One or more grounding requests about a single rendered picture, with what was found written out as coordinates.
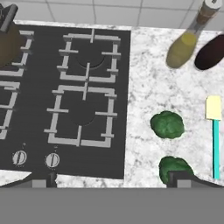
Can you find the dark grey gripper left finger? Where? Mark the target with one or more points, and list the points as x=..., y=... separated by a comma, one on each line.
x=43, y=181

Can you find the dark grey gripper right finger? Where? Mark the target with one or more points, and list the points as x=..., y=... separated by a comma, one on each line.
x=178, y=179

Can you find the green broccoli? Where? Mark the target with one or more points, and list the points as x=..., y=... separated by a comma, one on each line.
x=167, y=124
x=172, y=166

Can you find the silver hob knob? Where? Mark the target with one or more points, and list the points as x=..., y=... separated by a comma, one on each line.
x=19, y=157
x=52, y=160

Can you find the black gas hob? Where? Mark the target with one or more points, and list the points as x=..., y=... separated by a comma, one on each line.
x=70, y=99

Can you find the dark maroon bottle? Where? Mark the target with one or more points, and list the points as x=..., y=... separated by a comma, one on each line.
x=210, y=52

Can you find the yellow oil bottle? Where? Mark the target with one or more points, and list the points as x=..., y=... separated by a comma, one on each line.
x=186, y=43

